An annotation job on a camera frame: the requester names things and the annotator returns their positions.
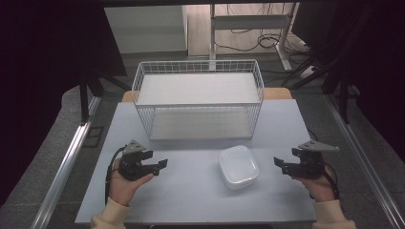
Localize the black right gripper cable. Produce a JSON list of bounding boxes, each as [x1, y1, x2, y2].
[[320, 161, 341, 200]]

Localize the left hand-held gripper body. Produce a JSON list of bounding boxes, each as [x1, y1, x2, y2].
[[117, 139, 155, 182]]

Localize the white plastic container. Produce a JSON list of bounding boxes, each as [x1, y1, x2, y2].
[[217, 144, 260, 191]]

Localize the black floor cables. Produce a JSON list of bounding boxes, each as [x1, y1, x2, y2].
[[213, 3, 319, 88]]

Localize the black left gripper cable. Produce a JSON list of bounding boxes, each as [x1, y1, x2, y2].
[[104, 146, 127, 205]]

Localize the person's left hand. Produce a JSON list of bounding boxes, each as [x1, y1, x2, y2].
[[108, 157, 155, 207]]

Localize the white wire shelf rack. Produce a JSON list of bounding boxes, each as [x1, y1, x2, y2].
[[131, 58, 266, 142]]

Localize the wooden table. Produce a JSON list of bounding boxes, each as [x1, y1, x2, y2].
[[121, 87, 293, 104]]

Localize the black metal stand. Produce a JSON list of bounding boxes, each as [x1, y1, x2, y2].
[[288, 56, 362, 125], [78, 73, 132, 126]]

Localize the black floor bracket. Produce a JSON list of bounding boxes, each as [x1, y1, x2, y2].
[[82, 126, 105, 149]]

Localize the white desk frame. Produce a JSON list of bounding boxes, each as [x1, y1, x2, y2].
[[208, 2, 299, 72]]

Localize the white cabinet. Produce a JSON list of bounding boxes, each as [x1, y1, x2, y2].
[[103, 5, 189, 55]]

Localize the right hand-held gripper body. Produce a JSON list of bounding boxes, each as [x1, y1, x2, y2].
[[290, 139, 340, 180]]

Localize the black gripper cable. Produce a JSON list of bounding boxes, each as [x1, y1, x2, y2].
[[104, 146, 127, 205], [320, 161, 341, 200]]

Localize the aluminium rail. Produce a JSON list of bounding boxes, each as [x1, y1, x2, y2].
[[324, 93, 405, 229], [30, 94, 102, 229]]

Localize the person's right hand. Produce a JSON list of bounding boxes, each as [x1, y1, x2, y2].
[[291, 168, 337, 203]]

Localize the white power strip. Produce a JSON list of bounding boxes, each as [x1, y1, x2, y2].
[[298, 64, 320, 80]]

